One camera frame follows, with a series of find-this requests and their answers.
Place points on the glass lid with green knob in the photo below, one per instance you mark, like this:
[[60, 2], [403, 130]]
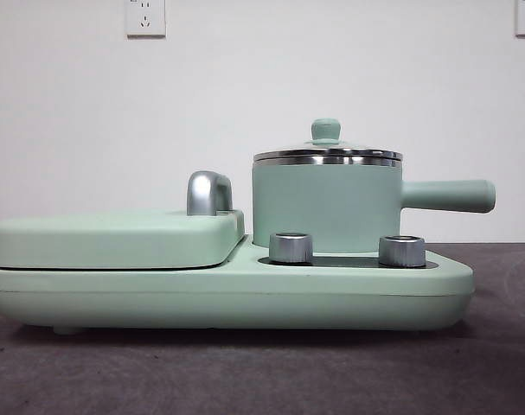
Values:
[[326, 129]]

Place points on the silver control knob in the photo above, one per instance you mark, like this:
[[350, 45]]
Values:
[[290, 248], [401, 251]]

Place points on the mint green breakfast machine base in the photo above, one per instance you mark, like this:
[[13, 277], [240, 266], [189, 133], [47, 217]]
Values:
[[353, 298]]

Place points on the mint green hinged griddle cover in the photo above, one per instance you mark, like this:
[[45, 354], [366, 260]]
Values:
[[115, 242]]

